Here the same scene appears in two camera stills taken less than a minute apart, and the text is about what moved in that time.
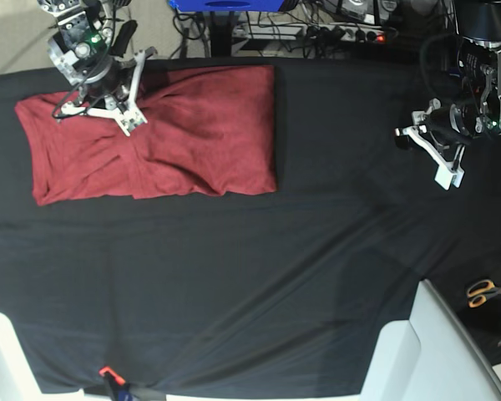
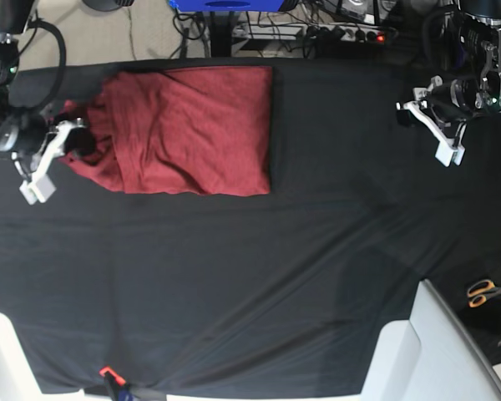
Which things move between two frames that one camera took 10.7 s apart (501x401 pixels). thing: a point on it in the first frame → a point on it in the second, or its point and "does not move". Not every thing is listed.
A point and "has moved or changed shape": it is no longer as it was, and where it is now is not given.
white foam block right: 429,357 does not move
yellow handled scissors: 479,291 does not move
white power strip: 309,31 does not move
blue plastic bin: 214,6 does not move
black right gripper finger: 405,142 → 407,118
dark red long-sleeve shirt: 208,130 has moved or changed shape
